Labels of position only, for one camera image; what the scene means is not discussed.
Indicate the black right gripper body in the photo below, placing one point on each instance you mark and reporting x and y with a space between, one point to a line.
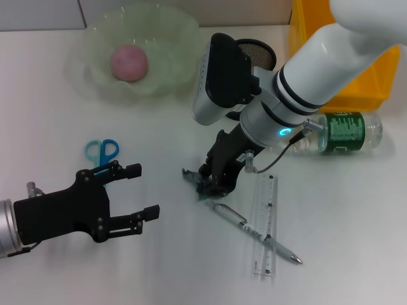
229 152

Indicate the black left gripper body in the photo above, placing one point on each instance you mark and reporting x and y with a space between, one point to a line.
63 213

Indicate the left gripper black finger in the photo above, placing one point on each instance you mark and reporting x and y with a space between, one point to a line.
133 171
152 213

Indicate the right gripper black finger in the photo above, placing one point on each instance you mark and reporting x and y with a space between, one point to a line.
205 173
224 187

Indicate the green plastic wrapper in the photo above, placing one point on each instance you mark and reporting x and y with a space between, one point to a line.
190 176

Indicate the pink toy peach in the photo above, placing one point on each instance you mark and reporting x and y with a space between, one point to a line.
128 63

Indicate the white and silver right arm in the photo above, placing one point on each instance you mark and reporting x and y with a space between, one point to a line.
318 63

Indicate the blue and teal scissors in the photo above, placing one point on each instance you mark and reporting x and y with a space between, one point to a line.
108 149

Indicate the silver ballpoint pen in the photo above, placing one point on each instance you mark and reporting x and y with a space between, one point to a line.
238 222

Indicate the clear plastic ruler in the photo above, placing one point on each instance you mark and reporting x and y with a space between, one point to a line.
268 203

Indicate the green translucent fruit bowl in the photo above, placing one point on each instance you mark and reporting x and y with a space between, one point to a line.
178 47

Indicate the clear bottle with green label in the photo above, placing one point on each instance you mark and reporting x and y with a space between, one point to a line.
345 131

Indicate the black mesh cup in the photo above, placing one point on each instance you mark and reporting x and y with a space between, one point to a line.
262 51

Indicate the yellow plastic bin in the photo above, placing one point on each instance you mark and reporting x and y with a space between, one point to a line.
375 92

